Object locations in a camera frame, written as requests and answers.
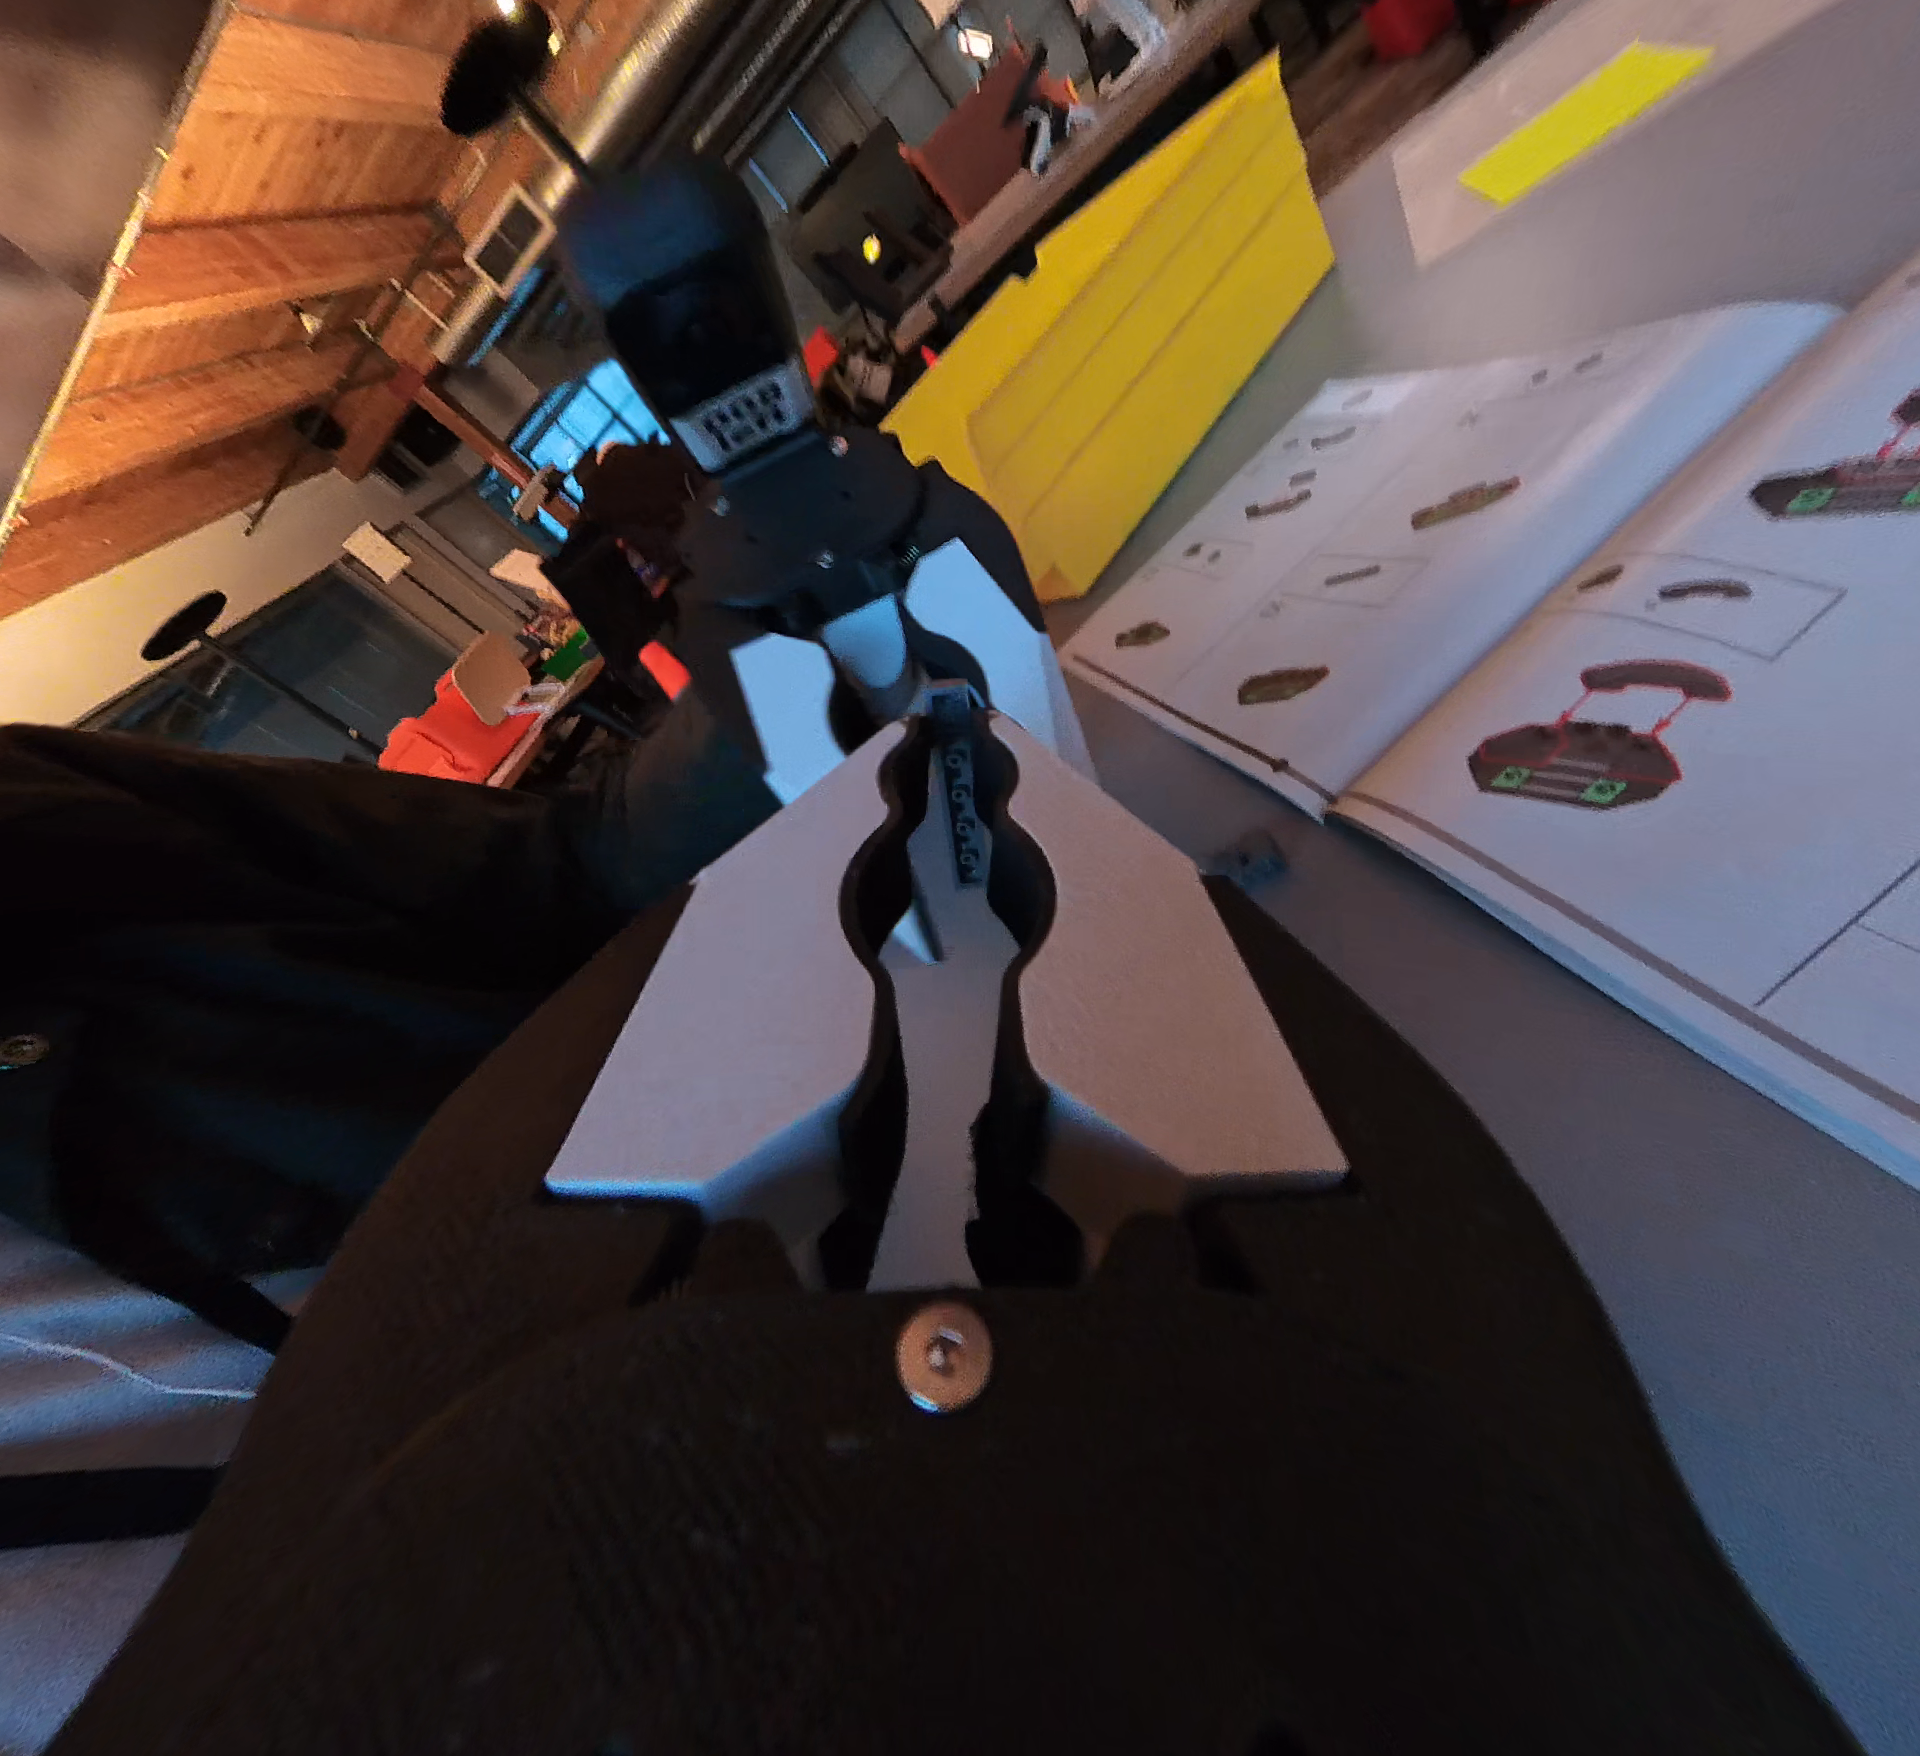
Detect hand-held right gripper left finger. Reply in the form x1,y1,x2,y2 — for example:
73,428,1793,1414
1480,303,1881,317
542,717,929,1283

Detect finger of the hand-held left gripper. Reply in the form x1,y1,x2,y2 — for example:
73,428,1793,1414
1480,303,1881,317
725,630,887,810
908,552,1101,785

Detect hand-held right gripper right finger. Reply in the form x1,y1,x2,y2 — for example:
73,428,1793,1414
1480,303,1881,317
972,713,1352,1259

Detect dark grey brick plate assembly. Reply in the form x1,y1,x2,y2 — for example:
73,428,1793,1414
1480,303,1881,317
928,683,1004,895

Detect person's left forearm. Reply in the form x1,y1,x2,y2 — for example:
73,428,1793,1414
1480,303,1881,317
0,697,788,1278

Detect tan cardboard box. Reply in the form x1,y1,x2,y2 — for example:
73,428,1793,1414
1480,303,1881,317
454,630,542,723

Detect yellow parts bin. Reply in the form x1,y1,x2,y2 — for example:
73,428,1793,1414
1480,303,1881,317
881,49,1337,602

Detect orange crate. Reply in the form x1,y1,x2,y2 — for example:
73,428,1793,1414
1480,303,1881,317
378,674,519,781

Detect white air vent grille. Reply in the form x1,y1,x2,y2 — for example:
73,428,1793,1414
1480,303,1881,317
465,183,564,295

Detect brown board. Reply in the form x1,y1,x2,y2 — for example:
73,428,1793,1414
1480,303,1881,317
900,42,1058,220

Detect black pendant lamp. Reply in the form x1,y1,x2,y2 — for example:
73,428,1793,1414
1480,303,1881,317
139,589,384,756
435,15,600,183

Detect open instruction booklet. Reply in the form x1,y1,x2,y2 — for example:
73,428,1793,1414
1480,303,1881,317
1065,255,1920,1164

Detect person in dark jacket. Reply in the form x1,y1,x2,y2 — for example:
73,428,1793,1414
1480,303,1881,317
0,1208,325,1756

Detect yellow paper sheet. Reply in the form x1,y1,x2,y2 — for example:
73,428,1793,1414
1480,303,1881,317
1459,41,1714,208

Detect clear plastic sleeve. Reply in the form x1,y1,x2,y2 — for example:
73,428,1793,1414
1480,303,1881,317
1388,0,1895,271

